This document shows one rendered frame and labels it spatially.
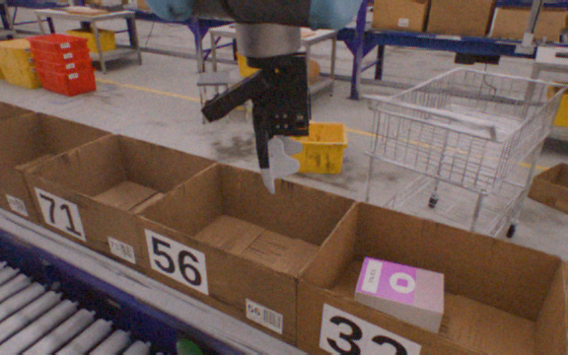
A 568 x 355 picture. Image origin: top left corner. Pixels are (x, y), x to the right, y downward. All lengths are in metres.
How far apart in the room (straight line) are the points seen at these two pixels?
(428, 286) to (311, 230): 0.31
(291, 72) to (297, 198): 0.47
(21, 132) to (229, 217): 0.83
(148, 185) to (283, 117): 0.81
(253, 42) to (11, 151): 1.23
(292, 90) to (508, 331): 0.63
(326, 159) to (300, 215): 2.20
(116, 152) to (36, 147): 0.41
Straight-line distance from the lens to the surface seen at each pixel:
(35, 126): 1.68
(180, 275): 0.91
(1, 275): 1.40
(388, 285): 0.86
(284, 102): 0.58
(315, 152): 3.17
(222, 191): 1.13
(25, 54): 6.19
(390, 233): 0.94
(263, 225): 1.10
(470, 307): 0.96
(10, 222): 1.34
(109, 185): 1.38
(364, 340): 0.73
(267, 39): 0.55
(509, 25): 4.78
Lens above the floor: 1.53
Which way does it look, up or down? 29 degrees down
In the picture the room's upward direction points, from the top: straight up
